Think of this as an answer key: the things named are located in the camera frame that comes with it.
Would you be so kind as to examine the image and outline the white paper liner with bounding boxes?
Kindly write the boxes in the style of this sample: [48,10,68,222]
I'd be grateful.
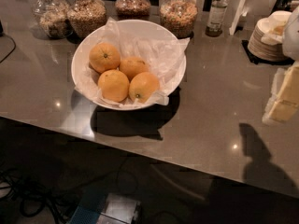
[74,17,191,108]

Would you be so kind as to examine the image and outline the white card sign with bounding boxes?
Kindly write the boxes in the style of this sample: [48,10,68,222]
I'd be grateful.
[229,0,247,35]

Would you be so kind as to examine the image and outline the black tray under plates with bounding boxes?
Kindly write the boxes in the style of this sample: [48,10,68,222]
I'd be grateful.
[241,40,294,66]

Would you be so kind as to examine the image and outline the stack of white plates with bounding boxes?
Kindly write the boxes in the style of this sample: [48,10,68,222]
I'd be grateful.
[248,11,291,62]

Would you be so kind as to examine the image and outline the grey box on floor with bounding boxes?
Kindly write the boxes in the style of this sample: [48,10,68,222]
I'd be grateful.
[66,189,143,224]

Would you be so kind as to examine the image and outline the black floor cables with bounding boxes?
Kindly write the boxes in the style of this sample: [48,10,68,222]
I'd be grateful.
[0,165,78,224]

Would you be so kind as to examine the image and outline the black cable on table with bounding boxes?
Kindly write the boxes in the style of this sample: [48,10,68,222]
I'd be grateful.
[0,34,17,63]

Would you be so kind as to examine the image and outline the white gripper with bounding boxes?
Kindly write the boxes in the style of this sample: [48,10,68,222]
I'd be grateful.
[262,6,299,125]

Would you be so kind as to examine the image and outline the orange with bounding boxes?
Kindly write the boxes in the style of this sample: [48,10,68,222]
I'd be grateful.
[129,72,160,103]
[98,70,130,102]
[89,43,121,73]
[119,56,149,80]

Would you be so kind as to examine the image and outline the glass cereal jar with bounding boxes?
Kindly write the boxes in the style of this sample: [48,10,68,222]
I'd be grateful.
[159,0,198,38]
[32,0,72,39]
[115,0,151,20]
[67,0,107,39]

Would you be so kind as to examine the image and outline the white ceramic bowl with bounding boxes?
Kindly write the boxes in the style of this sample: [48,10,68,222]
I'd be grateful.
[70,19,188,112]

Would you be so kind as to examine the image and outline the glass cereal jar far left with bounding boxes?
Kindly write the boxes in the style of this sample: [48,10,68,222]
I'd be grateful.
[32,0,72,39]

